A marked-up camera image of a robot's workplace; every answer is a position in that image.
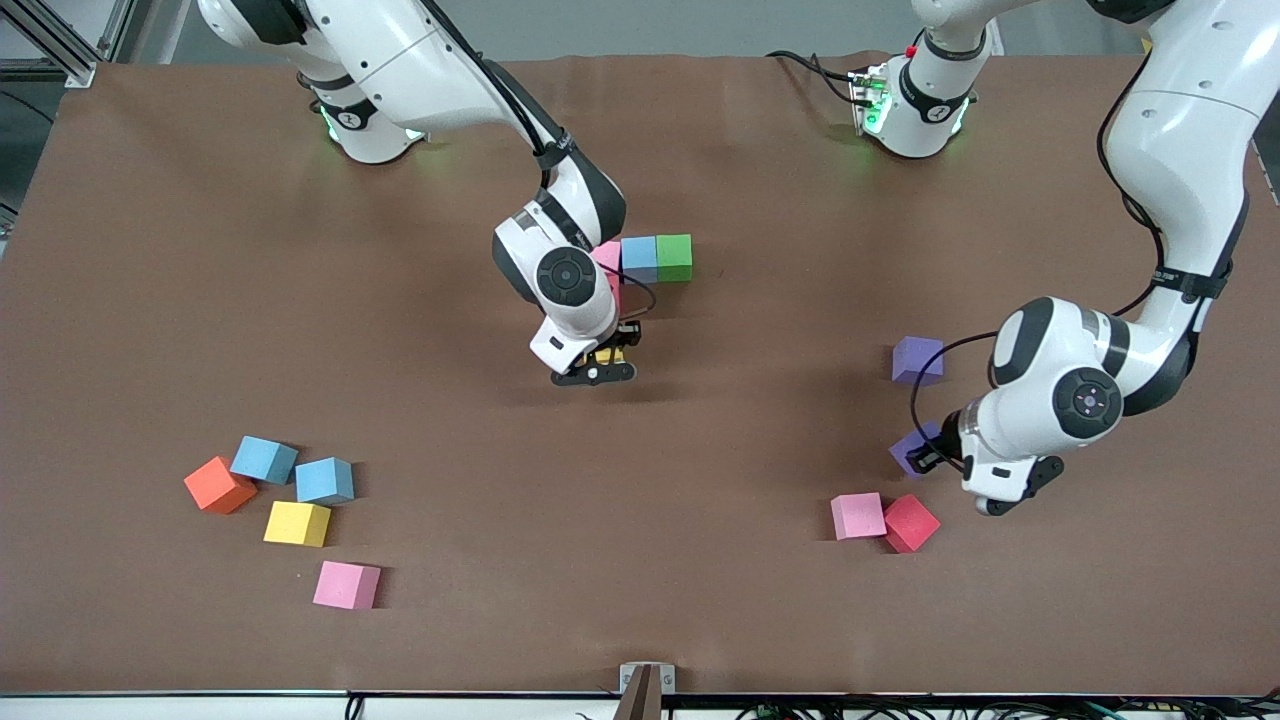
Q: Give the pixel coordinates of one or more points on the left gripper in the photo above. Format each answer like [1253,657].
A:
[944,449]

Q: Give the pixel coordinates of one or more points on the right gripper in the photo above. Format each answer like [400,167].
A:
[624,341]

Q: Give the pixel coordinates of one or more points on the yellow foam block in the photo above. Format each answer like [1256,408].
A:
[297,523]
[611,358]

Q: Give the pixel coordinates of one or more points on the purple foam block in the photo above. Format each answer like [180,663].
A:
[918,360]
[915,435]

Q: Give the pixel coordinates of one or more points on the blue foam block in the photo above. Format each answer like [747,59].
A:
[640,260]
[324,480]
[264,460]

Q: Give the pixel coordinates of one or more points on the pink foam block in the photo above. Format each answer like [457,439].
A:
[347,585]
[608,255]
[858,516]

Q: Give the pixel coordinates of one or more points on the green foam block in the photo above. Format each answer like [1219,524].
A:
[675,257]

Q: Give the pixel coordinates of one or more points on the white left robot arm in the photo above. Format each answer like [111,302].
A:
[915,130]

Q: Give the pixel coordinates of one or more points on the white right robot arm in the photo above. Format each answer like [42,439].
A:
[370,140]

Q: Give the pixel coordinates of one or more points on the orange foam block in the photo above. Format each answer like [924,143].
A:
[218,486]

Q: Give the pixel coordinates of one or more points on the table cover mat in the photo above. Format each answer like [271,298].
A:
[200,250]

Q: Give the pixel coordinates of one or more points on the grey metal bracket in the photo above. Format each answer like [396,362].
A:
[647,680]

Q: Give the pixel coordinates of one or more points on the aluminium frame profile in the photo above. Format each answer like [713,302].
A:
[80,72]

